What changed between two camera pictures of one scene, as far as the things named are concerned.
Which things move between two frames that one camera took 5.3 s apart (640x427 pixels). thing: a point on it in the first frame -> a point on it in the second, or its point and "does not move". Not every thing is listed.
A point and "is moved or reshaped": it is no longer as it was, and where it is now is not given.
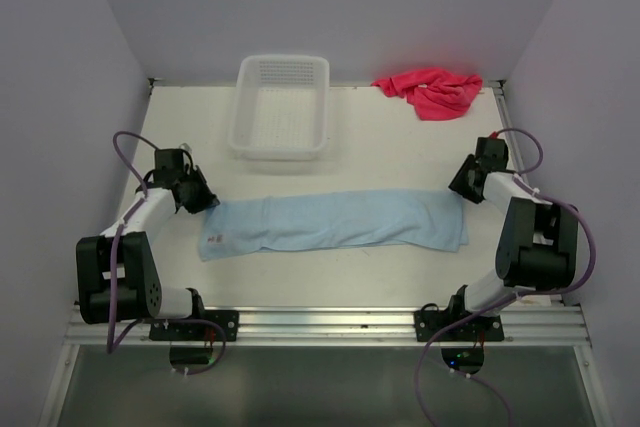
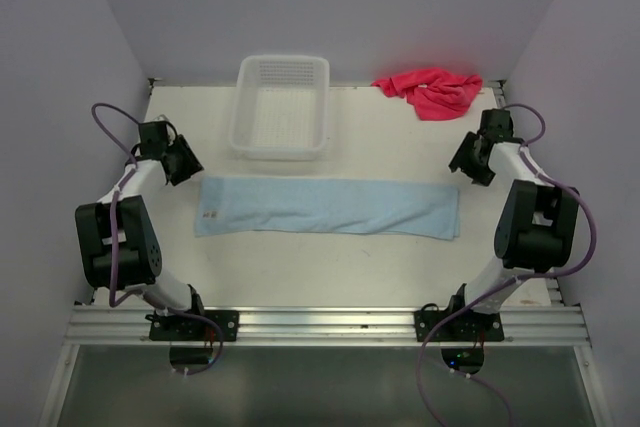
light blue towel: x=402 y=219 is moved or reshaped
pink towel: x=436 y=94 does not move
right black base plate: x=483 y=328 does not move
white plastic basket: x=280 y=109 does not move
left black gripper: x=206 y=199 -> x=191 y=165
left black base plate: x=230 y=320 does not move
